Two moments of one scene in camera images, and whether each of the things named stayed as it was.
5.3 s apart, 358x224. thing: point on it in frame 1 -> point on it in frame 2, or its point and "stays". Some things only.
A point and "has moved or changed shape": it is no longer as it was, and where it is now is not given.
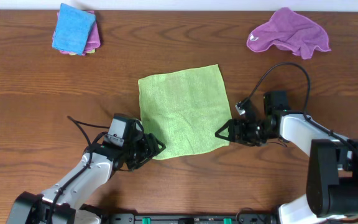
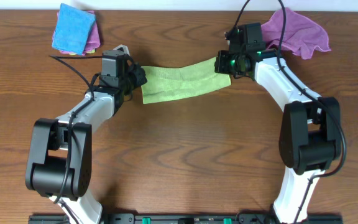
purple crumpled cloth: (290, 30) stays
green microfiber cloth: (185, 109) has moved or changed shape
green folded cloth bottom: (90, 51) stays
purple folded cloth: (94, 40) stays
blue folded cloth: (72, 30) stays
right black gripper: (233, 125) -> (220, 64)
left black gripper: (153, 148) -> (140, 73)
